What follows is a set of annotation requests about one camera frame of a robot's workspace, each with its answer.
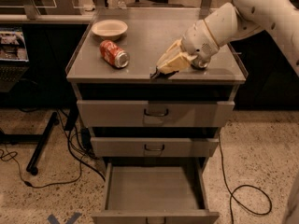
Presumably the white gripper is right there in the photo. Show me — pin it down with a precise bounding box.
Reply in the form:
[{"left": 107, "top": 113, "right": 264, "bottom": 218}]
[{"left": 156, "top": 20, "right": 220, "bottom": 75}]

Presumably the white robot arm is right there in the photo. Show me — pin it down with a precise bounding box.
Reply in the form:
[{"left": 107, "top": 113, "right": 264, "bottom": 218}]
[{"left": 151, "top": 0, "right": 299, "bottom": 78}]

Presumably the white paper bowl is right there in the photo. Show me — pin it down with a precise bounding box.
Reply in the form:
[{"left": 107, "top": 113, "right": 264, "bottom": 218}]
[{"left": 92, "top": 20, "right": 128, "bottom": 41}]

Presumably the laptop computer on desk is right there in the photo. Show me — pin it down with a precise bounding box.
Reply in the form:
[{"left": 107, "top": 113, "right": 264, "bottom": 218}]
[{"left": 0, "top": 27, "right": 29, "bottom": 92}]

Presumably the black desk stand leg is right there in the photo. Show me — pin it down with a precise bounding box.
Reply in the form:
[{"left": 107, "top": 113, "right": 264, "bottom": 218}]
[{"left": 0, "top": 112, "right": 59, "bottom": 175}]

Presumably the black cables left floor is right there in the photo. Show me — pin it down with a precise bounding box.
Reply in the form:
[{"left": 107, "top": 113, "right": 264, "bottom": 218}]
[{"left": 0, "top": 107, "right": 107, "bottom": 189}]

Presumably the grey open bottom drawer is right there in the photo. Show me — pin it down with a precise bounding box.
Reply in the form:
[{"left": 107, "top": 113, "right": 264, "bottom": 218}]
[{"left": 92, "top": 159, "right": 219, "bottom": 224}]

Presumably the black cable right floor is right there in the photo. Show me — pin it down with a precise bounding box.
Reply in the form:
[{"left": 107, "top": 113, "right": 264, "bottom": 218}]
[{"left": 217, "top": 134, "right": 273, "bottom": 224}]

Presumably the grey top drawer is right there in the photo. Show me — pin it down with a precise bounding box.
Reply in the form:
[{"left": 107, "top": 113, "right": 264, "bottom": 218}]
[{"left": 77, "top": 100, "right": 235, "bottom": 128}]

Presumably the green soda can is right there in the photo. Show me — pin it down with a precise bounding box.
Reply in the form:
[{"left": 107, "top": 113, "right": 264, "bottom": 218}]
[{"left": 192, "top": 60, "right": 208, "bottom": 69}]

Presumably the red soda can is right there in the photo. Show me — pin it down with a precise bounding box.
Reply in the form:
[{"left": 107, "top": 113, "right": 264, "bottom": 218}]
[{"left": 100, "top": 40, "right": 130, "bottom": 69}]

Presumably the grey middle drawer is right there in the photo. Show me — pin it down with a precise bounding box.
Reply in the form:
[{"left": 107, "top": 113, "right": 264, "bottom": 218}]
[{"left": 91, "top": 137, "right": 219, "bottom": 158}]

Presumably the clear plastic bottle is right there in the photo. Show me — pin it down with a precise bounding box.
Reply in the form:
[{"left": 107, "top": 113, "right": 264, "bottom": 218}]
[{"left": 117, "top": 0, "right": 127, "bottom": 8}]

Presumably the grey metal drawer cabinet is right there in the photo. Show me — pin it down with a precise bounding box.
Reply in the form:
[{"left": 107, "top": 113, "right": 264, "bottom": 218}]
[{"left": 64, "top": 7, "right": 249, "bottom": 224}]

